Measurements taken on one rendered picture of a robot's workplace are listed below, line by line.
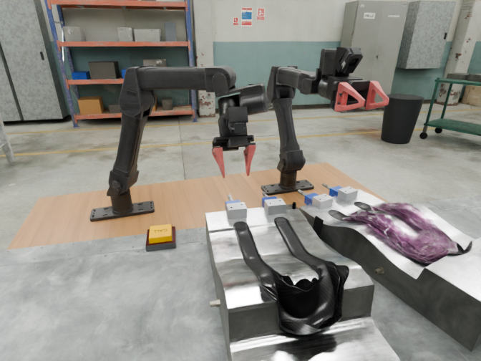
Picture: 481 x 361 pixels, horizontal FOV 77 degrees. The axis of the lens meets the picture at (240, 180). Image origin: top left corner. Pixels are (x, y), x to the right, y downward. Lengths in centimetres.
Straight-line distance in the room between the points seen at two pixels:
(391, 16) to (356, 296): 634
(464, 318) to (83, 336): 72
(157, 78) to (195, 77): 10
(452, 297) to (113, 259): 76
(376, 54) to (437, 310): 609
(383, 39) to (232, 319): 639
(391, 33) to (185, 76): 613
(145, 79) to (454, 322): 86
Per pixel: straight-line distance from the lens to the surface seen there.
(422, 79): 807
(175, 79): 82
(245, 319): 54
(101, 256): 90
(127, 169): 97
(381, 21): 663
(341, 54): 82
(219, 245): 72
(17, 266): 98
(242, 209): 80
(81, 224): 107
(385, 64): 679
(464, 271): 75
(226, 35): 607
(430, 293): 74
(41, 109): 619
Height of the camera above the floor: 132
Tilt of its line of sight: 25 degrees down
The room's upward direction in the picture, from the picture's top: straight up
